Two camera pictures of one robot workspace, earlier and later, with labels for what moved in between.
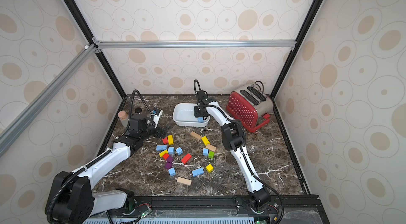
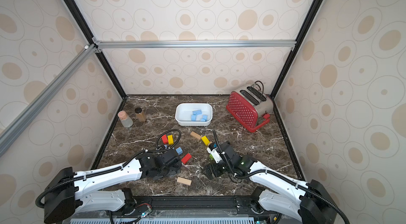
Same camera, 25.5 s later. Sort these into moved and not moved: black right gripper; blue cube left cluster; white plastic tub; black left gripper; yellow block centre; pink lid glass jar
Moved: black left gripper; black right gripper
Not moved: pink lid glass jar; blue cube left cluster; yellow block centre; white plastic tub
